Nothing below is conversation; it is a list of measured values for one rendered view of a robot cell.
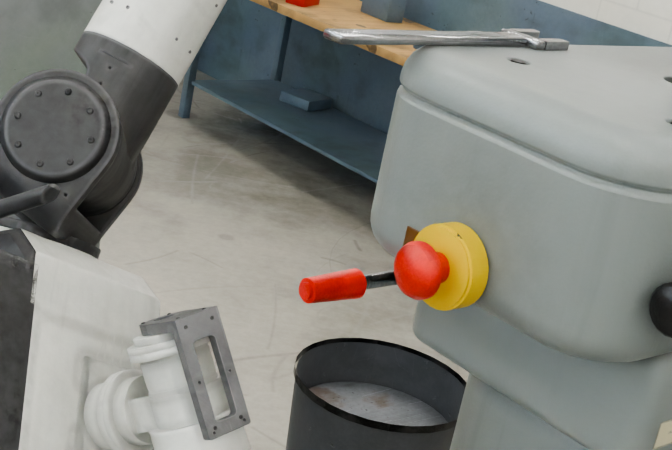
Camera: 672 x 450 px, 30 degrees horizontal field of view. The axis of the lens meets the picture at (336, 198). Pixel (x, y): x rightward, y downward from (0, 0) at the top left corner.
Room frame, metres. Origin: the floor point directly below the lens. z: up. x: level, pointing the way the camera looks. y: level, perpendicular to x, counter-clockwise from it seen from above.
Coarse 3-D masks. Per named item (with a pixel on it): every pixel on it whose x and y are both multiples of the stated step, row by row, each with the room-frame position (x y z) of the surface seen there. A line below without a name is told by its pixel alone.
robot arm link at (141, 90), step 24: (96, 48) 0.99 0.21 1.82; (120, 48) 0.98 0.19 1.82; (96, 72) 0.97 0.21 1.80; (120, 72) 0.98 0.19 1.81; (144, 72) 0.98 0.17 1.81; (120, 96) 0.97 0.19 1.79; (144, 96) 0.98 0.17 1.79; (168, 96) 1.01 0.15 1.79; (120, 120) 0.96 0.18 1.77; (144, 120) 0.98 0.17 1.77; (120, 144) 0.94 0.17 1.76; (144, 144) 1.00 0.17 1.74; (120, 168) 0.95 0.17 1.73; (96, 192) 0.94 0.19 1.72; (120, 192) 0.99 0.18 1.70
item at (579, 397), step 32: (416, 320) 0.97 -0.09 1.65; (448, 320) 0.94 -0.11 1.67; (480, 320) 0.92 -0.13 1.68; (448, 352) 0.94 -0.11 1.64; (480, 352) 0.91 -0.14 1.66; (512, 352) 0.89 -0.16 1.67; (544, 352) 0.87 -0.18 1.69; (512, 384) 0.89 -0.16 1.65; (544, 384) 0.87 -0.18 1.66; (576, 384) 0.85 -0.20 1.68; (608, 384) 0.83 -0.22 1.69; (640, 384) 0.81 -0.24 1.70; (544, 416) 0.86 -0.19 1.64; (576, 416) 0.84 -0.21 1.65; (608, 416) 0.82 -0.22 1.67; (640, 416) 0.81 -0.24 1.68; (608, 448) 0.82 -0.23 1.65; (640, 448) 0.81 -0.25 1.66
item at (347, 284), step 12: (312, 276) 0.87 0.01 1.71; (324, 276) 0.87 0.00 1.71; (336, 276) 0.88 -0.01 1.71; (348, 276) 0.88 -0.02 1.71; (360, 276) 0.89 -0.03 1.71; (372, 276) 0.91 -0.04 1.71; (384, 276) 0.91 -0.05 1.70; (300, 288) 0.87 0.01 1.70; (312, 288) 0.86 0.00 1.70; (324, 288) 0.86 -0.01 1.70; (336, 288) 0.87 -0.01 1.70; (348, 288) 0.88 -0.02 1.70; (360, 288) 0.89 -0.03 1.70; (372, 288) 0.91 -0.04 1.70; (312, 300) 0.86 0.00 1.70; (324, 300) 0.87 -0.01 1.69; (336, 300) 0.88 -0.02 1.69
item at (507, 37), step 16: (336, 32) 0.85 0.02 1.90; (352, 32) 0.86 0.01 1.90; (368, 32) 0.87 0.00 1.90; (384, 32) 0.89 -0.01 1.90; (400, 32) 0.90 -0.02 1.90; (416, 32) 0.91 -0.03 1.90; (432, 32) 0.93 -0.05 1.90; (448, 32) 0.94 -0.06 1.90; (464, 32) 0.95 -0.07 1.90; (480, 32) 0.96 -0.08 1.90; (496, 32) 0.99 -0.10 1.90; (512, 32) 1.00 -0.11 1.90; (528, 32) 1.02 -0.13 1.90; (544, 48) 0.99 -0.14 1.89; (560, 48) 1.00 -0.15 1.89
